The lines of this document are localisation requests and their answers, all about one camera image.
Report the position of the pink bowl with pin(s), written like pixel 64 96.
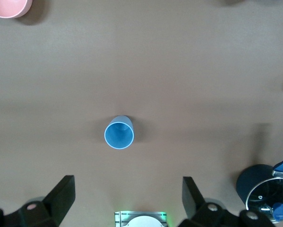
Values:
pixel 6 7

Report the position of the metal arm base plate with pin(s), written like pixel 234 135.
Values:
pixel 118 220

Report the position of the brown table cloth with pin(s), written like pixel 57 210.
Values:
pixel 155 71

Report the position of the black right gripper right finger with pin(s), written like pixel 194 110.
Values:
pixel 193 201

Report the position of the blue plastic cup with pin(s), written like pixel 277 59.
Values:
pixel 118 139

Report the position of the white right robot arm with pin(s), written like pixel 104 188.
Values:
pixel 146 222

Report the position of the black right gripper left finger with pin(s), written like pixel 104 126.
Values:
pixel 61 198

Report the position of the glass lid with blue knob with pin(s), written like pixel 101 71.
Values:
pixel 261 201

